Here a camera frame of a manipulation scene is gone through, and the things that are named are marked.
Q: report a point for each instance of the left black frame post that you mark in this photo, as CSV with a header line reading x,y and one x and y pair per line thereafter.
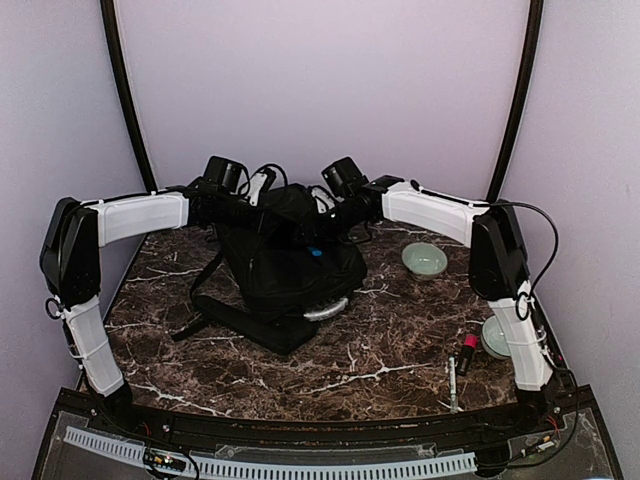
x,y
125,96

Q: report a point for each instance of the grey white pen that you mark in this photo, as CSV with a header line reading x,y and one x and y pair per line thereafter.
x,y
454,408

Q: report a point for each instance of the near celadon bowl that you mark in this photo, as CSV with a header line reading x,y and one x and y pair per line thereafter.
x,y
493,339

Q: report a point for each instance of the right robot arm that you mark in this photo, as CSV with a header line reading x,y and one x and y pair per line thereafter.
x,y
498,264

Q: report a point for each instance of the black pink highlighter marker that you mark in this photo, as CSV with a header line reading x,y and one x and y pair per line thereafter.
x,y
466,354

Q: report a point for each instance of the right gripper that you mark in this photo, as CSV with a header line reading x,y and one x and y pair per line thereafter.
x,y
326,239

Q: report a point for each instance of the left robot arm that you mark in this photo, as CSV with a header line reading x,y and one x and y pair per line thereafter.
x,y
81,232

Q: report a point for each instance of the small circuit board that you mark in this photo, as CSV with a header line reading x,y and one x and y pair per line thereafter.
x,y
162,461

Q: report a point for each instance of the right black frame post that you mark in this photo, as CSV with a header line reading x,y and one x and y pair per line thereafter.
x,y
521,89

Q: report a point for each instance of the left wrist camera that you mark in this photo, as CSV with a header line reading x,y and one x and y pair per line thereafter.
x,y
260,182

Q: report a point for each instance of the celadon bowl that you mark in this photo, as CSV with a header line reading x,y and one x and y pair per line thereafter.
x,y
424,261
493,339

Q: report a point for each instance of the black frame post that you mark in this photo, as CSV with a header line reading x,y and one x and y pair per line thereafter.
x,y
521,89
125,96

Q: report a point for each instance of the white slotted cable duct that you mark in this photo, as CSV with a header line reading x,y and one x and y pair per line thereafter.
x,y
246,463

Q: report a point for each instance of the black student backpack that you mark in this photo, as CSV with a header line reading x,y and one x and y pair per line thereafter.
x,y
266,250

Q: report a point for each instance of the black blue highlighter marker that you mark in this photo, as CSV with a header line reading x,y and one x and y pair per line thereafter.
x,y
315,252

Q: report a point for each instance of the far celadon bowl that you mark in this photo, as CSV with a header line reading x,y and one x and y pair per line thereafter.
x,y
424,261

